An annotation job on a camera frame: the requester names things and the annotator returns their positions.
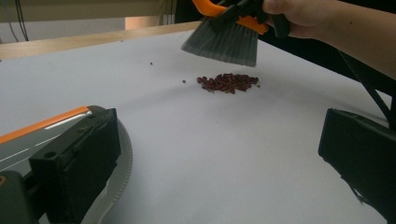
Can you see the white table mat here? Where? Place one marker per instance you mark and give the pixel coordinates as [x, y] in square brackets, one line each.
[202, 149]

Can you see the pile of red beans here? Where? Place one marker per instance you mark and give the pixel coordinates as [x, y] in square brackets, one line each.
[229, 82]

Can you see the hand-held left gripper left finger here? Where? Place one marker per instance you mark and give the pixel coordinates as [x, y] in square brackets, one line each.
[81, 161]

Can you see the orange hand brush grey bristles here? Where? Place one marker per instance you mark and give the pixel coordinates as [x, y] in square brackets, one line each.
[227, 43]

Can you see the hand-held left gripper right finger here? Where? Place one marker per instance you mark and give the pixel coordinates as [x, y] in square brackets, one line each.
[364, 155]

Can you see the grey dustpan with orange lip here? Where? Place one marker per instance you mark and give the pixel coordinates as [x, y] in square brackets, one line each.
[18, 146]

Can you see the wooden table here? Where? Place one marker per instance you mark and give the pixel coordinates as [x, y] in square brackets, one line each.
[77, 40]

